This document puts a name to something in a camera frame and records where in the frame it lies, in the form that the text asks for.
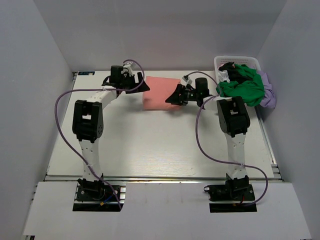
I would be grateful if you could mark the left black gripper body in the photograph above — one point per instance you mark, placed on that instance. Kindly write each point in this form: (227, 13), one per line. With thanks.
(129, 82)

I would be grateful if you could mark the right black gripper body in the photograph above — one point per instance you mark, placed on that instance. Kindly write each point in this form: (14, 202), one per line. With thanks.
(188, 94)

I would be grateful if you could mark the salmon pink t shirt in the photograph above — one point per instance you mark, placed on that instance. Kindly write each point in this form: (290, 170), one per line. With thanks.
(160, 89)

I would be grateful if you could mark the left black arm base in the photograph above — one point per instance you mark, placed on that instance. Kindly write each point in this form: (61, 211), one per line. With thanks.
(97, 196)

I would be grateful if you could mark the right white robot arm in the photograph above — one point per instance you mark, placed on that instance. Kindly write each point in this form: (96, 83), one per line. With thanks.
(233, 119)

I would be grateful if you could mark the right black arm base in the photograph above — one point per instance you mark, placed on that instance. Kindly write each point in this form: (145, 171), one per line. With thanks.
(234, 196)

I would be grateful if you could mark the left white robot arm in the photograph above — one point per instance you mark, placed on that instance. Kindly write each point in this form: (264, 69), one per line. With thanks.
(88, 120)

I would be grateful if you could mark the blue table label sticker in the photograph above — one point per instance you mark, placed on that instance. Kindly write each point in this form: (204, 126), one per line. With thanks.
(86, 73)

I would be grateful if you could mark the white t shirt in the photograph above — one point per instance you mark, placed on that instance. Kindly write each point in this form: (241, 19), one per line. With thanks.
(223, 76)

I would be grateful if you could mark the black t shirt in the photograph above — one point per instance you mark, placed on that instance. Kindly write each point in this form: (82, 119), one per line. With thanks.
(236, 73)

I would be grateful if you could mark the green t shirt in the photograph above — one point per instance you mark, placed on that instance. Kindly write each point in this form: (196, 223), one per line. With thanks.
(252, 92)

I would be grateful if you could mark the white plastic laundry basket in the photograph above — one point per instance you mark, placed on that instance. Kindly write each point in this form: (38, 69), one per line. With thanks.
(251, 62)

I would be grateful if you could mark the lavender t shirt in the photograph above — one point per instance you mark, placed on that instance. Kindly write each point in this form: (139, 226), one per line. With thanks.
(269, 98)

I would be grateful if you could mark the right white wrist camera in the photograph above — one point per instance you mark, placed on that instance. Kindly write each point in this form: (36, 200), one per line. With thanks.
(187, 80)

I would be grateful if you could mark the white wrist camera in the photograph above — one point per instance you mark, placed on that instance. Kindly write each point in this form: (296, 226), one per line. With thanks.
(187, 80)
(127, 67)

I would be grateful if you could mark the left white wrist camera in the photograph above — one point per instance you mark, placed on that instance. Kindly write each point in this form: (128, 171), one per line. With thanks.
(127, 67)

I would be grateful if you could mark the aluminium table edge rail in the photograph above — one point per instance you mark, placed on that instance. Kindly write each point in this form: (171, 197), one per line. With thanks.
(66, 178)

